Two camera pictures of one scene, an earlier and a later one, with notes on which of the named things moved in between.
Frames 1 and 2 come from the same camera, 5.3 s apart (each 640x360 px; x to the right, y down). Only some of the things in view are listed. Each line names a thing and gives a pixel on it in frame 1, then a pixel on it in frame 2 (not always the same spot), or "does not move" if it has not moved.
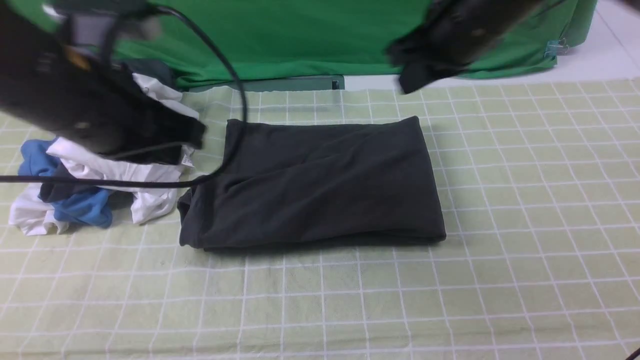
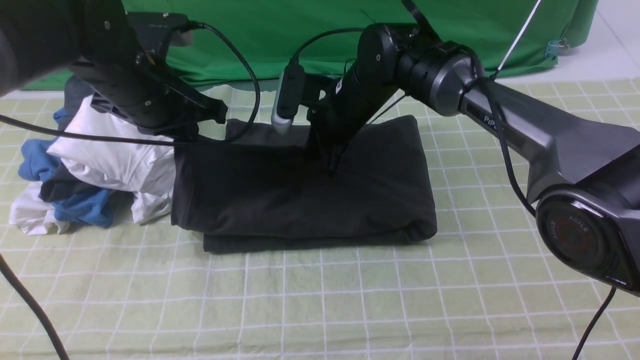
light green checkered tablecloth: x=539 y=189 does not move
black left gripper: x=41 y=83 -> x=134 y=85
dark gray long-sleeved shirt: x=296 y=182 does not move
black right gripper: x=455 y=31 -> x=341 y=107
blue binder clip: x=555 y=47 does not move
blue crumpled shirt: x=86 y=206 does not move
